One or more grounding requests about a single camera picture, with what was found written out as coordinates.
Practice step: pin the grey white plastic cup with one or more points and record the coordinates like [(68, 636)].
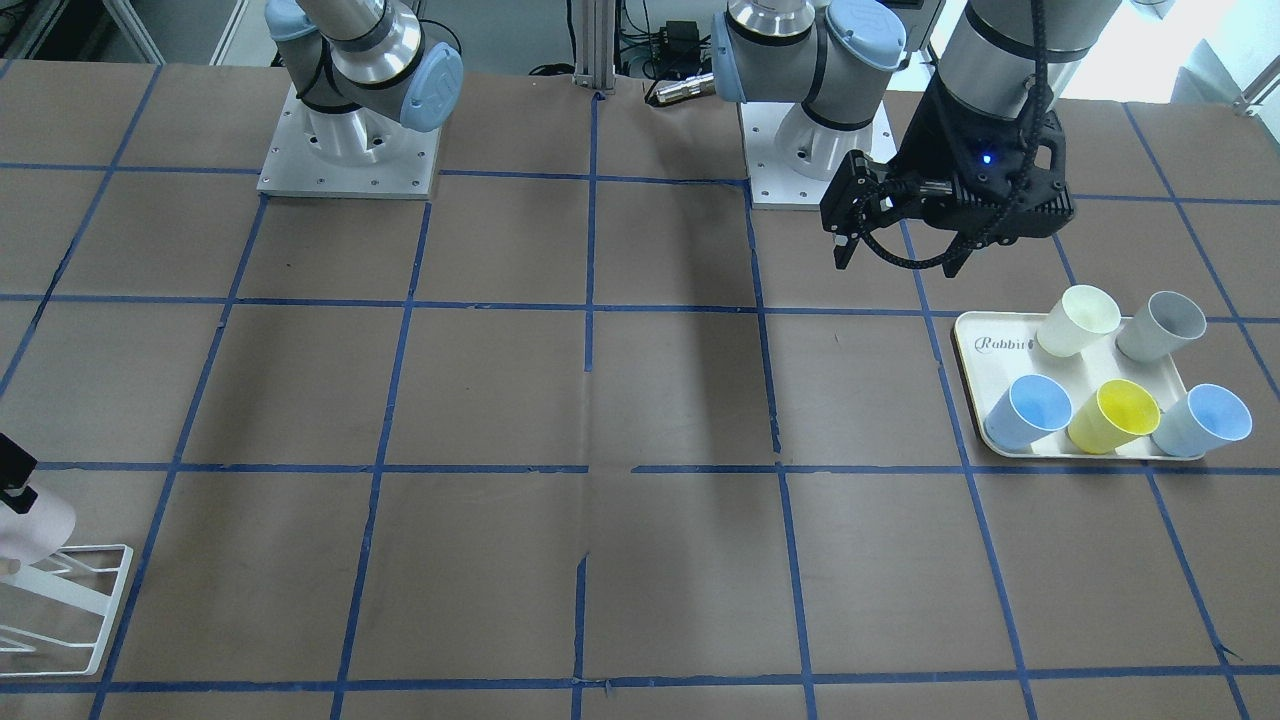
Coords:
[(1168, 321)]

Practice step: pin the white wire cup rack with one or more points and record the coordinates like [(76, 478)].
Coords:
[(59, 614)]

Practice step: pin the pink plastic cup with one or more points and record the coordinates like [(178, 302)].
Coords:
[(34, 524)]

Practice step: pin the yellow plastic cup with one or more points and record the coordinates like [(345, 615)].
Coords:
[(1116, 414)]

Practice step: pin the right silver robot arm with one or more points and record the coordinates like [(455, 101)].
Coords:
[(207, 270)]

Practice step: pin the light blue plastic cup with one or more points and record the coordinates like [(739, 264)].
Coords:
[(1209, 417)]

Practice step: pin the aluminium frame post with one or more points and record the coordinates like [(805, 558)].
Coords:
[(594, 37)]

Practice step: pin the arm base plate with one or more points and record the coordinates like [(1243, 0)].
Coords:
[(791, 159), (357, 155)]

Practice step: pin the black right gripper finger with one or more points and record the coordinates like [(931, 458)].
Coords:
[(17, 466)]

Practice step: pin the pale green plastic cup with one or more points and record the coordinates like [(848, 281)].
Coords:
[(1084, 314)]

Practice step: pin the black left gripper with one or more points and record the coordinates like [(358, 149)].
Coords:
[(937, 135)]

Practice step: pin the silver cylindrical connector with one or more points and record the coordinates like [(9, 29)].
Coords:
[(663, 94)]

